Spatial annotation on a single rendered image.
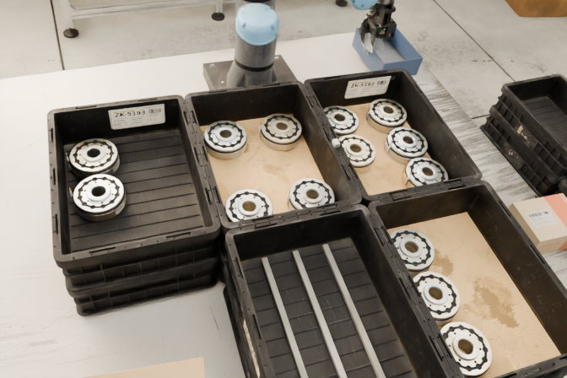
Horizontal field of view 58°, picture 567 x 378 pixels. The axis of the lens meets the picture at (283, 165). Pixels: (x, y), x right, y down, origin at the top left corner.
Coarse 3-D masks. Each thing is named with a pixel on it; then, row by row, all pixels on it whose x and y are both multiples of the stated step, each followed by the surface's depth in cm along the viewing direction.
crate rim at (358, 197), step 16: (192, 96) 122; (304, 96) 127; (192, 112) 120; (320, 128) 120; (208, 160) 109; (336, 160) 114; (208, 176) 106; (352, 192) 108; (304, 208) 103; (320, 208) 104; (224, 224) 99; (240, 224) 99
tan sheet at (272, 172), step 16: (256, 128) 131; (256, 144) 128; (304, 144) 129; (224, 160) 123; (240, 160) 123; (256, 160) 124; (272, 160) 125; (288, 160) 125; (304, 160) 126; (224, 176) 120; (240, 176) 120; (256, 176) 121; (272, 176) 121; (288, 176) 122; (304, 176) 122; (320, 176) 123; (224, 192) 116; (272, 192) 118; (288, 192) 119; (288, 208) 116
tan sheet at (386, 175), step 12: (348, 108) 141; (360, 108) 141; (360, 120) 138; (360, 132) 135; (372, 132) 135; (384, 144) 133; (384, 156) 130; (372, 168) 127; (384, 168) 127; (396, 168) 128; (360, 180) 124; (372, 180) 124; (384, 180) 125; (396, 180) 125; (372, 192) 122
